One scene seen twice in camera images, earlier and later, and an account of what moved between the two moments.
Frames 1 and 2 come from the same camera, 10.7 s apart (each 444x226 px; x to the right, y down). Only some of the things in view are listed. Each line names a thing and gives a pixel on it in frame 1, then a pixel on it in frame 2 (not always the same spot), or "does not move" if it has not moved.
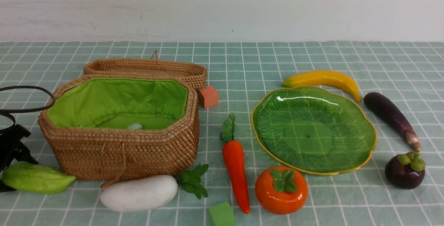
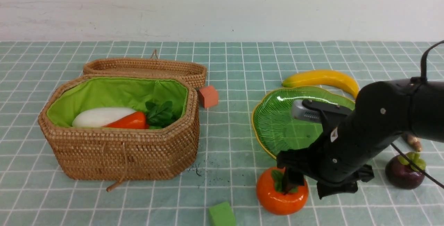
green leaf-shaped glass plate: x=313 y=130 does not move
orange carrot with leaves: x=233 y=155 -> x=136 y=120
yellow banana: x=308 y=76 does not move
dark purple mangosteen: x=406 y=171 does not move
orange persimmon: x=281 y=190 does not move
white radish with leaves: x=153 y=191 -> x=100 y=117
